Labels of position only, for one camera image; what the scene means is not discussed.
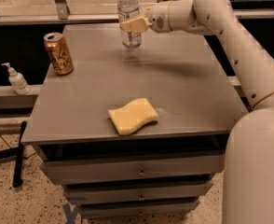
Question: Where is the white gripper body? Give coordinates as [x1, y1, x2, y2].
[144, 1, 171, 33]

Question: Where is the clear plastic water bottle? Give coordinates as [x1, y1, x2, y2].
[117, 0, 141, 49]

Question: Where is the metal window rail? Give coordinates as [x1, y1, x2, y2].
[0, 0, 274, 25]

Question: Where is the white pump dispenser bottle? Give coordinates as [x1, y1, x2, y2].
[2, 63, 30, 95]

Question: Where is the gold soda can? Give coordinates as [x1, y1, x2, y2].
[44, 32, 74, 76]

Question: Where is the black cable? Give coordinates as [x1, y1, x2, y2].
[0, 122, 14, 149]

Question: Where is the top grey drawer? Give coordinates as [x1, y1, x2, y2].
[41, 151, 225, 185]

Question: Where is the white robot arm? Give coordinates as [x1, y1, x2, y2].
[121, 0, 274, 224]

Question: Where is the black stand leg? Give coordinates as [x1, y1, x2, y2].
[0, 120, 29, 189]

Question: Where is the middle grey drawer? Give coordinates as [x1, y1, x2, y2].
[63, 180, 212, 204]

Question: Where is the grey drawer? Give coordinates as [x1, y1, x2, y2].
[63, 180, 212, 204]
[78, 197, 199, 218]
[41, 151, 225, 185]

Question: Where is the grey drawer cabinet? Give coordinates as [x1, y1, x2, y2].
[21, 21, 250, 220]

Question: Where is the bottom grey drawer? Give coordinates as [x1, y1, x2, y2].
[78, 197, 199, 218]

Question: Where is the yellow sponge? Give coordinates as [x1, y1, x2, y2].
[108, 98, 159, 135]

